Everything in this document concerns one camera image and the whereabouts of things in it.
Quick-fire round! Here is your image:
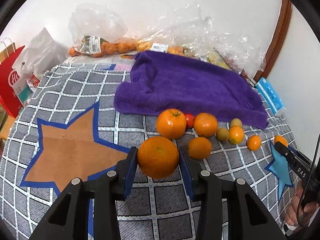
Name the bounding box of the brown wooden door frame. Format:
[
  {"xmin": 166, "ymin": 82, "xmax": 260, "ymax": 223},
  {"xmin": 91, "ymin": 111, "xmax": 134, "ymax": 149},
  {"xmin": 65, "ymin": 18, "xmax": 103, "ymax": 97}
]
[{"xmin": 253, "ymin": 0, "xmax": 292, "ymax": 81}]

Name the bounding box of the small orange kumquat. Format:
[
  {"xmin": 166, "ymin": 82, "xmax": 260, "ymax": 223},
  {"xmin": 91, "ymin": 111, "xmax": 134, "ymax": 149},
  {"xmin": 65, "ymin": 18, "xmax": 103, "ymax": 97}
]
[{"xmin": 228, "ymin": 126, "xmax": 245, "ymax": 145}]

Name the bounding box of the blue tissue pack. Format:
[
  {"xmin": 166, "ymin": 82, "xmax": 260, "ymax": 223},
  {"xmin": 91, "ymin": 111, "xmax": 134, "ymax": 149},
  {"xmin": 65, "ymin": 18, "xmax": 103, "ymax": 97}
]
[{"xmin": 255, "ymin": 77, "xmax": 286, "ymax": 116}]

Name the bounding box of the grey checked star blanket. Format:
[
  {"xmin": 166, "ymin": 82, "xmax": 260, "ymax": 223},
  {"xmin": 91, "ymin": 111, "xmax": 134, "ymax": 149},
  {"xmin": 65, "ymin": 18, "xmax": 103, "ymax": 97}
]
[{"xmin": 1, "ymin": 64, "xmax": 296, "ymax": 239}]

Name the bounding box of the small red tomato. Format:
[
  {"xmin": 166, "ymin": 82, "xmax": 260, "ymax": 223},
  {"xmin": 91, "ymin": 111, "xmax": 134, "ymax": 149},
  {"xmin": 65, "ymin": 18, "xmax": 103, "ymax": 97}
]
[{"xmin": 185, "ymin": 113, "xmax": 195, "ymax": 129}]

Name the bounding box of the purple towel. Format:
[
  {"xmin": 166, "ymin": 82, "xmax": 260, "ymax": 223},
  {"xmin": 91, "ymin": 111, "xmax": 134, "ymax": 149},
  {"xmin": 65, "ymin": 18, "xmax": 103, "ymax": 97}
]
[{"xmin": 113, "ymin": 51, "xmax": 268, "ymax": 129}]

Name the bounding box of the large orange with stem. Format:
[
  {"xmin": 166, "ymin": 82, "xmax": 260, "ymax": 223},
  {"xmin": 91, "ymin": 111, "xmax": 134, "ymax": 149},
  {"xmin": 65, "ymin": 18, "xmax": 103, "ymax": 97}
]
[{"xmin": 156, "ymin": 108, "xmax": 187, "ymax": 140}]

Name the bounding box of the white plastic bag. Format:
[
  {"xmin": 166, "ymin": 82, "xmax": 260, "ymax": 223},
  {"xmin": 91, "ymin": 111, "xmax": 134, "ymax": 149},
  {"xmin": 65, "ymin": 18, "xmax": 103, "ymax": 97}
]
[{"xmin": 12, "ymin": 28, "xmax": 66, "ymax": 102}]

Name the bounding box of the small orange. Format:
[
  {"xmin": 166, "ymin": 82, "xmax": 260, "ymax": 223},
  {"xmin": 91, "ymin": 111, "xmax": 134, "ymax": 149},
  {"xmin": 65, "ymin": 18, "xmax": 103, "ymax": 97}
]
[
  {"xmin": 273, "ymin": 135, "xmax": 288, "ymax": 147},
  {"xmin": 246, "ymin": 135, "xmax": 261, "ymax": 151}
]

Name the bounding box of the plastic bag of oranges left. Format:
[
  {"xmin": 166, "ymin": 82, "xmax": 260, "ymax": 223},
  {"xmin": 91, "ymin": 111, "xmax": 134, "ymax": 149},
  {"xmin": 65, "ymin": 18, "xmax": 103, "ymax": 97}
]
[{"xmin": 68, "ymin": 3, "xmax": 138, "ymax": 57}]

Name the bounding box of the green kiwi fruit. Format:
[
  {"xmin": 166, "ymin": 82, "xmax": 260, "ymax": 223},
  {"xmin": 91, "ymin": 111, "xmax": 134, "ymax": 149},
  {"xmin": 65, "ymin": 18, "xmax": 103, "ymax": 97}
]
[
  {"xmin": 216, "ymin": 127, "xmax": 229, "ymax": 142},
  {"xmin": 229, "ymin": 118, "xmax": 242, "ymax": 128}
]

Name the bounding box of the person's right hand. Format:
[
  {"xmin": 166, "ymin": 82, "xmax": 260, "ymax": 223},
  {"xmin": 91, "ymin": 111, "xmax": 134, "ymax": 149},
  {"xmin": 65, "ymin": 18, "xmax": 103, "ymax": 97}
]
[{"xmin": 285, "ymin": 180, "xmax": 319, "ymax": 226}]

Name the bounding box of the large clear plastic bag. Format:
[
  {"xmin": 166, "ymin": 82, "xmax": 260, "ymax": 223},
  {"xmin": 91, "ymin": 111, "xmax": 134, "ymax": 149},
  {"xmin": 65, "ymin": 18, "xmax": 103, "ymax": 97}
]
[{"xmin": 138, "ymin": 5, "xmax": 266, "ymax": 79}]

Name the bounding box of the medium orange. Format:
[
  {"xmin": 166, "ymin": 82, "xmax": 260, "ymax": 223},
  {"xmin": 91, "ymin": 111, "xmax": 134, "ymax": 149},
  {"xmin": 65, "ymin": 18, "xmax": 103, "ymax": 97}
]
[{"xmin": 188, "ymin": 137, "xmax": 213, "ymax": 160}]

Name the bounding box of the red paper bag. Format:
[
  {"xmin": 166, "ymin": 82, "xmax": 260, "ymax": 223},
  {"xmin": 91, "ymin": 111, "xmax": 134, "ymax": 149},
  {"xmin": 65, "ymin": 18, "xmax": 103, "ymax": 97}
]
[{"xmin": 1, "ymin": 38, "xmax": 24, "ymax": 118}]

